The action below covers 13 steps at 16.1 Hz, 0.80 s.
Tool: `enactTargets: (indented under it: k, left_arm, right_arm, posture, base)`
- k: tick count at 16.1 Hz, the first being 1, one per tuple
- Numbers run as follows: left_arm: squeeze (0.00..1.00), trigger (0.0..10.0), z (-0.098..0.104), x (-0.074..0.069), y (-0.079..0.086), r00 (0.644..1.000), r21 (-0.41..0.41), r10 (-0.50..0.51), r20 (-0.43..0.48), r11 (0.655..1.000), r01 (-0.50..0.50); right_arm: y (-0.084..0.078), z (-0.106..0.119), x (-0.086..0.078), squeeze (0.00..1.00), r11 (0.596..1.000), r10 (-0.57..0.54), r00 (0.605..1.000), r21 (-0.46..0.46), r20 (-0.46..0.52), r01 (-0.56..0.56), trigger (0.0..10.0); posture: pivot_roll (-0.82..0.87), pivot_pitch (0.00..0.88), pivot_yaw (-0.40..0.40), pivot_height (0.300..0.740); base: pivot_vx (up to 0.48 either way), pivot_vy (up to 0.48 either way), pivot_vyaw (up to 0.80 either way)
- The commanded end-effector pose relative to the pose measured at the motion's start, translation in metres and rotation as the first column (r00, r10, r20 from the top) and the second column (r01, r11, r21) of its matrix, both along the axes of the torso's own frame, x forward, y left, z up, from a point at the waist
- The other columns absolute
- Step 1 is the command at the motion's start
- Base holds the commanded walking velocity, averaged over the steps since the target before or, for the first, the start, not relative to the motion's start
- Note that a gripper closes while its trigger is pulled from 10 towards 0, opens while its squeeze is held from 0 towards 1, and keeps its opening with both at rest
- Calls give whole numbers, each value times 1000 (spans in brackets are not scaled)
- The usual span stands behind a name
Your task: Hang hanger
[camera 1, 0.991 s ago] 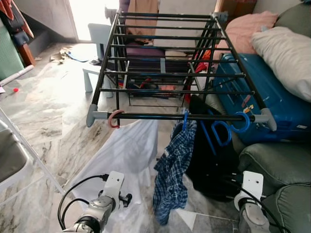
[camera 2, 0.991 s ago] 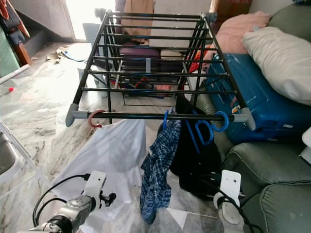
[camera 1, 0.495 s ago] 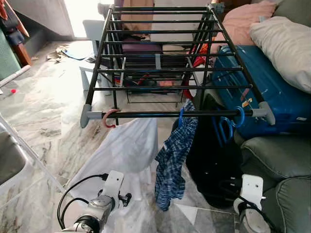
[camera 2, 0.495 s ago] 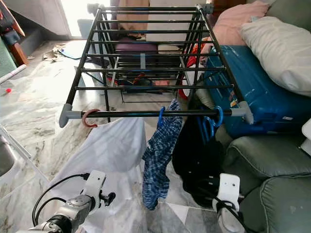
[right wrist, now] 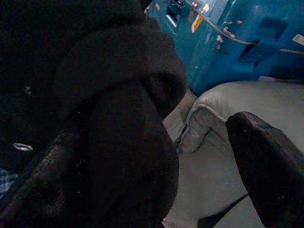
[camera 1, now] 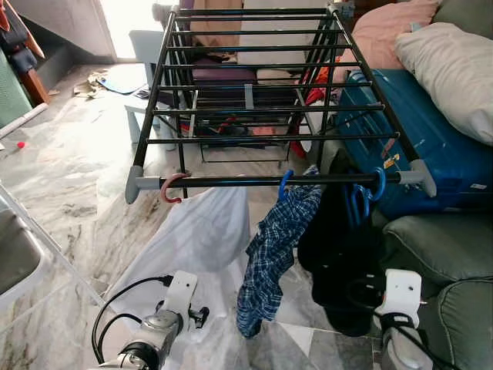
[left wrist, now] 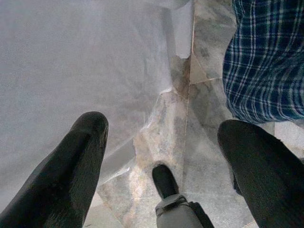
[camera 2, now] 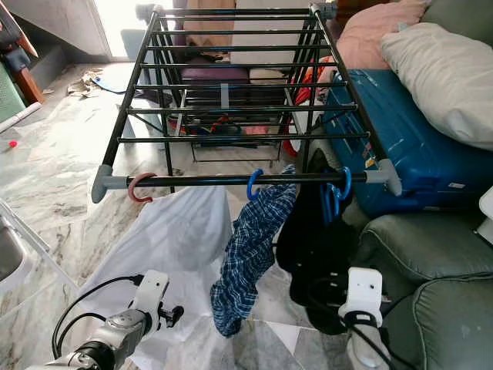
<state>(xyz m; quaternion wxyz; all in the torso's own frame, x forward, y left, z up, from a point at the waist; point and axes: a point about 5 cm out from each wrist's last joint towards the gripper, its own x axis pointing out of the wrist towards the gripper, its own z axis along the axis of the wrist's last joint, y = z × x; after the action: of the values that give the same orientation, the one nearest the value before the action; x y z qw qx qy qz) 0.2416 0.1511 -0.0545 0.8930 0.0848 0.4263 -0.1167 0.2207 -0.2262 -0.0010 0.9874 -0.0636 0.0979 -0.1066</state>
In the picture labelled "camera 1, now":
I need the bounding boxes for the white thin garment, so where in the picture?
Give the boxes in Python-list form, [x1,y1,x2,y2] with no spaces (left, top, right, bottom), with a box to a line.
[108,185,255,370]

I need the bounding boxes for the blue plaid shirt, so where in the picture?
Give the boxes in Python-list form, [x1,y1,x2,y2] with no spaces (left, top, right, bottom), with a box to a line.
[235,164,324,340]

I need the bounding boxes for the black metal drying rack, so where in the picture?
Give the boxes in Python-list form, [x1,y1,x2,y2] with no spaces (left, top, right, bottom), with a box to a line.
[125,4,438,205]

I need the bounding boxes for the dark green sofa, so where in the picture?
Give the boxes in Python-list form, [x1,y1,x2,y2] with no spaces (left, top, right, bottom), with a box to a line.
[308,0,493,370]

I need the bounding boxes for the purple storage case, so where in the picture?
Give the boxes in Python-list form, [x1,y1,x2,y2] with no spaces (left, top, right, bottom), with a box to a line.
[191,60,259,101]

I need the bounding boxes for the blue paper sheet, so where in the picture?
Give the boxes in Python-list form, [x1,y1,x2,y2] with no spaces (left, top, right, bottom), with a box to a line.
[96,73,146,95]

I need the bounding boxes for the red garment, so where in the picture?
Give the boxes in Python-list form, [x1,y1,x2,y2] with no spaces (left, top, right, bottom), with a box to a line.
[297,62,344,105]

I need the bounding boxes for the white tube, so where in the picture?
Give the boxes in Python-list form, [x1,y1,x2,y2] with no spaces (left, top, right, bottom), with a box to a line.
[0,104,49,140]

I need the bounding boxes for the pale blue plastic stool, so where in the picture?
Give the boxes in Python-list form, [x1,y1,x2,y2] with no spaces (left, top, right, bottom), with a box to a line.
[123,29,179,147]

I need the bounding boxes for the blue hard suitcase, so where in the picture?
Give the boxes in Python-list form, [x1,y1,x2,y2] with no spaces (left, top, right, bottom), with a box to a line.
[337,69,493,220]

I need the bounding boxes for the dark bag on wooden stand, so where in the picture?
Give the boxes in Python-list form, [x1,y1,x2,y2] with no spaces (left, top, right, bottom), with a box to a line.
[0,0,51,105]

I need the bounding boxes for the beige pillow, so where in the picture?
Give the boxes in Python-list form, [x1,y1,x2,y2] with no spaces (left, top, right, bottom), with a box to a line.
[394,22,493,146]

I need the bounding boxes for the pink cushion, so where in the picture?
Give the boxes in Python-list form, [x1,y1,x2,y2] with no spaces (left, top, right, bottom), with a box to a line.
[353,0,440,72]

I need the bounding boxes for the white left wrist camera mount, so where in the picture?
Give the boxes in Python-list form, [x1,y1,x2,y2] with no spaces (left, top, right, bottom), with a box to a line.
[163,270,199,334]

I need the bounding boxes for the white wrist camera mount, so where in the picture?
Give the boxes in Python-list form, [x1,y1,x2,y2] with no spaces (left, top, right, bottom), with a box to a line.
[163,270,199,334]
[374,268,423,331]

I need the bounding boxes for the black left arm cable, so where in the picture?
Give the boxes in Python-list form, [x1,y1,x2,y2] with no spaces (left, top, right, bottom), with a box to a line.
[96,312,143,359]
[91,275,174,363]

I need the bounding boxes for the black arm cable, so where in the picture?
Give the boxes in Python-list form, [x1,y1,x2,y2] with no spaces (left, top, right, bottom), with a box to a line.
[347,277,448,370]
[91,275,174,363]
[96,312,143,359]

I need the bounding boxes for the white frame grey chair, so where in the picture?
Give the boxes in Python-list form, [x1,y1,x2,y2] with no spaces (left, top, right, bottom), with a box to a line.
[0,181,101,305]

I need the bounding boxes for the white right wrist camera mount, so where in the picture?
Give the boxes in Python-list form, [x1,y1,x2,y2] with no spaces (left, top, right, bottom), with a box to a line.
[374,268,423,331]

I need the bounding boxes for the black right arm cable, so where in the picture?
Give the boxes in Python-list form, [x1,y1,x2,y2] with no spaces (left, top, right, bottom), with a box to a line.
[347,277,448,370]

